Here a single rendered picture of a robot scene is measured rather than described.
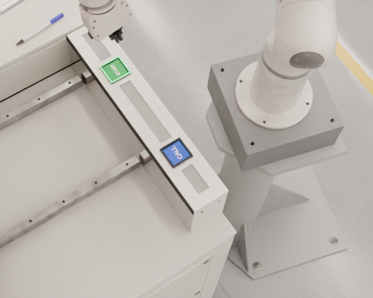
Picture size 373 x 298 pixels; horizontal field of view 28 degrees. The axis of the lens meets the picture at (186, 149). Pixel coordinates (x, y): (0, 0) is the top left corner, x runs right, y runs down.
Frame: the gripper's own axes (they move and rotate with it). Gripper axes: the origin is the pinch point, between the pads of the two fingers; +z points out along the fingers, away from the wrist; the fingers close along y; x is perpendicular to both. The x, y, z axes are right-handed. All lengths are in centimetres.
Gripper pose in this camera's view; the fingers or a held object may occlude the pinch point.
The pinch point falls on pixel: (114, 32)
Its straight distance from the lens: 166.1
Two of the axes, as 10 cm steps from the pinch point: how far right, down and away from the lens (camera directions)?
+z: 1.1, 3.2, 9.4
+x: -5.6, -7.6, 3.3
